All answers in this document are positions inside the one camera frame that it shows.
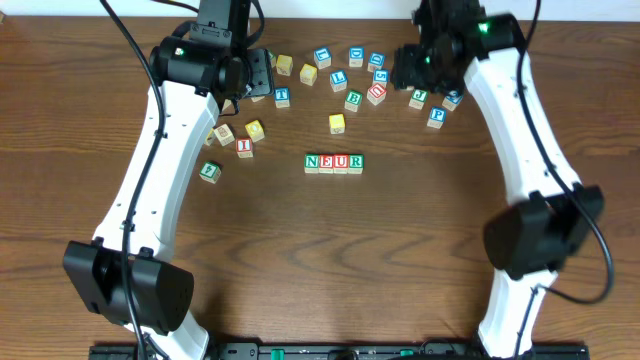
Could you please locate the green 4 block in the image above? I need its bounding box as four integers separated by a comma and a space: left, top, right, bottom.
199, 162, 222, 184

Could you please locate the green J block right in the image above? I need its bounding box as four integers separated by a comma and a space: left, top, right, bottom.
409, 89, 429, 110

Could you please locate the plain picture block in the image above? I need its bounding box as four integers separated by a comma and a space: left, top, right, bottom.
214, 124, 235, 146

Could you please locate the green B block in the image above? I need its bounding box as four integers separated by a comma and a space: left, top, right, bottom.
344, 90, 363, 112

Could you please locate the blue P block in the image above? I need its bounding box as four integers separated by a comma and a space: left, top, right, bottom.
427, 107, 447, 129

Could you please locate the green R block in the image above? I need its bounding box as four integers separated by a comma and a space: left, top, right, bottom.
348, 154, 364, 174

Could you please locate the green Z block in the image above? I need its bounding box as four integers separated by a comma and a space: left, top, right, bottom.
268, 50, 277, 68

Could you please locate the blue l block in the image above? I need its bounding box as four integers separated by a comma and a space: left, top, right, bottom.
313, 47, 332, 70
330, 70, 348, 92

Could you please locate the yellow Q block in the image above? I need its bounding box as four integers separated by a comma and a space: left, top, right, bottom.
300, 64, 318, 86

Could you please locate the red U block tilted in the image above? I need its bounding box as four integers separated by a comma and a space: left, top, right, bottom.
367, 83, 387, 106

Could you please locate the right black cable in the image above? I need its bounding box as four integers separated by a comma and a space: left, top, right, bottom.
514, 0, 615, 360

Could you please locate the yellow block top row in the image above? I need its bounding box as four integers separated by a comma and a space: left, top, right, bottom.
276, 54, 293, 76

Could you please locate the red I block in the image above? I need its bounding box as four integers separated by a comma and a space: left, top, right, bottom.
235, 138, 254, 158

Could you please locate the red E block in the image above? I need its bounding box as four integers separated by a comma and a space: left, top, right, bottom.
319, 154, 334, 174

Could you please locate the left black cable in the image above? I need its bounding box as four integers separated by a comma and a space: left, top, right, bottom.
98, 0, 266, 360

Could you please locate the yellow S block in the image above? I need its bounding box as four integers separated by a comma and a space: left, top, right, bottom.
329, 114, 346, 134

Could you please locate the blue 5 block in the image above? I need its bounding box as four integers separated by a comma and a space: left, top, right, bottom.
372, 69, 389, 87

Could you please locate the blue L block top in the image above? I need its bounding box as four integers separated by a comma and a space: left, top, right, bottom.
313, 47, 332, 70

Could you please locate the yellow block centre left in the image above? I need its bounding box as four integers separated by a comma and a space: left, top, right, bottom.
245, 120, 265, 142

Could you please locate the blue 2 block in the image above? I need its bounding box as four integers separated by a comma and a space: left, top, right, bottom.
442, 91, 463, 111

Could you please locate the black cable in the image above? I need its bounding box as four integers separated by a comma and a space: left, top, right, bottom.
98, 0, 266, 360
514, 0, 615, 360

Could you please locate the green N block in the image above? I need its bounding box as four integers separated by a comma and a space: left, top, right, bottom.
304, 154, 320, 174

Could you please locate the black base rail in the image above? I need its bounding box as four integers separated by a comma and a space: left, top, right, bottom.
87, 341, 590, 360

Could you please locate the blue T block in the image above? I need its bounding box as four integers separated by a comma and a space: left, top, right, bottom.
274, 87, 290, 108

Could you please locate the blue D block tilted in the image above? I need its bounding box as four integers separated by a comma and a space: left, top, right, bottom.
367, 52, 386, 72

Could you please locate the yellow block beside V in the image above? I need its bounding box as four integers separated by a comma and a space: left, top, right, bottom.
204, 128, 216, 146

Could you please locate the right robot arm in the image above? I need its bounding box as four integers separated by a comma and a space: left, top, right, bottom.
391, 1, 604, 359

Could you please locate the red u block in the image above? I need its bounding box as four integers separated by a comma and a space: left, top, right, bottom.
367, 83, 387, 106
333, 154, 349, 174

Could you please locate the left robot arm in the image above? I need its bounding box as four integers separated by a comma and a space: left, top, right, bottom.
63, 0, 275, 359

